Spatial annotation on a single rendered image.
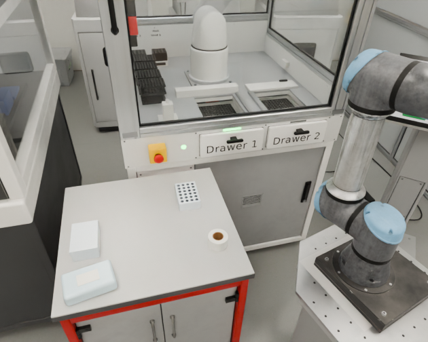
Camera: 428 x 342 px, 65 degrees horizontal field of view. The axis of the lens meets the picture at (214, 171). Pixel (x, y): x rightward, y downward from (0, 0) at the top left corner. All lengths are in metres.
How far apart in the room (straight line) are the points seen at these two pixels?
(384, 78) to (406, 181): 1.21
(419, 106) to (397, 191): 1.24
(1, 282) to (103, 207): 0.58
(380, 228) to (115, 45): 1.00
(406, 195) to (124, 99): 1.51
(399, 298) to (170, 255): 0.72
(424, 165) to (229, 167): 0.97
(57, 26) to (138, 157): 3.37
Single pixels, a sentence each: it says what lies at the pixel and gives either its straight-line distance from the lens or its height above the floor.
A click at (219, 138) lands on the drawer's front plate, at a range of 1.47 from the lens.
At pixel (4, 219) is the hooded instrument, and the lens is 1.35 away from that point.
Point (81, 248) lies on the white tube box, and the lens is 1.20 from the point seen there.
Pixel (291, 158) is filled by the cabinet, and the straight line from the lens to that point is 1.73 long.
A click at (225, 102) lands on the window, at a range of 1.43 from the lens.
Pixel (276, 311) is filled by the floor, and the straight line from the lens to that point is 1.99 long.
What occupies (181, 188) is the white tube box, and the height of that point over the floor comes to 0.80.
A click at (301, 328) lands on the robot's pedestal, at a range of 1.52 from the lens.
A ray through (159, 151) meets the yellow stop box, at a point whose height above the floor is 0.90.
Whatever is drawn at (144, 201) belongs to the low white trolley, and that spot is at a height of 0.76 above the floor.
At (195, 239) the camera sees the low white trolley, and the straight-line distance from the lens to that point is 1.23.
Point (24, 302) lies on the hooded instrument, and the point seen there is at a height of 0.25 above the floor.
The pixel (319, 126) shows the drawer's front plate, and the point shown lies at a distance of 1.65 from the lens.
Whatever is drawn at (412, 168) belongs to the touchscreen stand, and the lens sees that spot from 1.98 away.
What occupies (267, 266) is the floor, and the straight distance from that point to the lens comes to 2.14.
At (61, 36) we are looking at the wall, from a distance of 4.70.
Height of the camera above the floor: 1.70
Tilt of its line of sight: 38 degrees down
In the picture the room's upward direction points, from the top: 2 degrees clockwise
